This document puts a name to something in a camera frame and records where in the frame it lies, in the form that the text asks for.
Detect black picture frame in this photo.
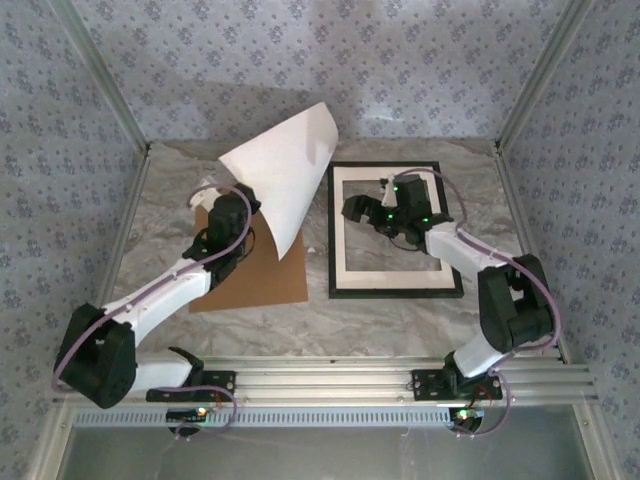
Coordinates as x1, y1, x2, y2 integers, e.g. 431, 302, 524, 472
327, 160, 465, 300

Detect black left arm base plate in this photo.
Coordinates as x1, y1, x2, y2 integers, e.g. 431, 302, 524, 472
145, 369, 237, 404

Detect aluminium table side rail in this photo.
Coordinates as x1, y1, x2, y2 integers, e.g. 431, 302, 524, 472
494, 144, 571, 364
74, 149, 154, 369

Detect photo print of white buildings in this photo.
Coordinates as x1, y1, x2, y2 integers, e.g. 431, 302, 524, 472
218, 101, 341, 262

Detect short aluminium cage post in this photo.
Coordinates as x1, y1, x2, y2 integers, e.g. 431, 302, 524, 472
29, 404, 76, 480
574, 404, 619, 480

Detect white mat board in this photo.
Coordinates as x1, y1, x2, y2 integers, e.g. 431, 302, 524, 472
333, 166, 454, 291

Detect brown backing board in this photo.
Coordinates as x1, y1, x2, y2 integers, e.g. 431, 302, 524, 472
188, 205, 310, 315

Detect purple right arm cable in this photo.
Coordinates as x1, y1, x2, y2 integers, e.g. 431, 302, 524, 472
392, 168, 561, 440

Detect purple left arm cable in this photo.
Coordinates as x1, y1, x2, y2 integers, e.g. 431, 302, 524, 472
52, 183, 251, 442

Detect grey slotted cable duct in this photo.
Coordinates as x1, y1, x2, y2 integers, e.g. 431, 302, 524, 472
72, 405, 454, 429

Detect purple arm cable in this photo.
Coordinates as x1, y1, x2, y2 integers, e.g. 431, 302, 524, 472
52, 183, 251, 442
392, 168, 561, 440

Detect grey metal panel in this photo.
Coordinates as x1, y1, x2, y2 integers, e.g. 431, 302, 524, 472
59, 424, 599, 480

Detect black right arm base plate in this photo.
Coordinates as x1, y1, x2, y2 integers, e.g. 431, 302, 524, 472
410, 368, 504, 401

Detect wide aluminium base rail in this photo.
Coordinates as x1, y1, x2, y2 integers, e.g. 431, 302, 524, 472
52, 355, 600, 406

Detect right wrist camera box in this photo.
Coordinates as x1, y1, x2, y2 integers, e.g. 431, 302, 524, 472
378, 175, 400, 207

